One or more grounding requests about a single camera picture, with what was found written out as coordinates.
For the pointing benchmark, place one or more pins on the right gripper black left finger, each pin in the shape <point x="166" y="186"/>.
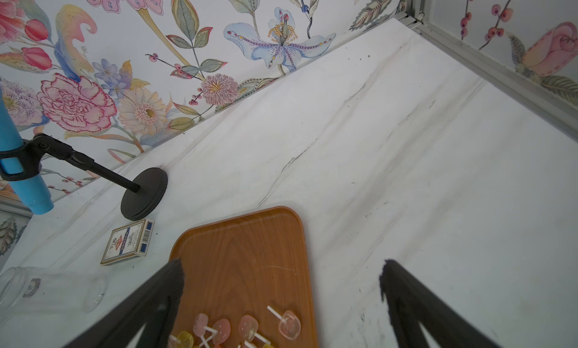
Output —
<point x="149" y="314"/>

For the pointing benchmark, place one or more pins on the black microphone stand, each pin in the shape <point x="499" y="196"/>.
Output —
<point x="142" y="195"/>

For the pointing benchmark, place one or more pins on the aluminium frame post right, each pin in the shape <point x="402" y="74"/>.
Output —
<point x="548" y="106"/>

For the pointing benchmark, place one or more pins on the brown wooden tray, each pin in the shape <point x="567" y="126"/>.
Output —
<point x="241" y="265"/>

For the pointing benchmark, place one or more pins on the rose lollipop candy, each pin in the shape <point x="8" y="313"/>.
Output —
<point x="200" y="324"/>

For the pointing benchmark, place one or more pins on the yellow lollipop candy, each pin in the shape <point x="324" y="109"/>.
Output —
<point x="183" y="340"/>

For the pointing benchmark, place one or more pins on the playing card box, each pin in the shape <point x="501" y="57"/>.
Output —
<point x="128" y="242"/>

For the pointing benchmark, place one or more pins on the clear jar with candies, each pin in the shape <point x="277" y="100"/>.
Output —
<point x="27" y="291"/>

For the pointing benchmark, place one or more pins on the light pink lollipop candy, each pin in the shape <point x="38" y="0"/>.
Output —
<point x="220" y="331"/>

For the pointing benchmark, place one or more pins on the pale pink lollipop candy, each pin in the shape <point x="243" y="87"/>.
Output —
<point x="249" y="329"/>

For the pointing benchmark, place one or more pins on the blue microphone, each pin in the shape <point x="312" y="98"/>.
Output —
<point x="20" y="167"/>

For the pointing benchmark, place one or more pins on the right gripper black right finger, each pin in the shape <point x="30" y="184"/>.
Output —
<point x="414" y="309"/>

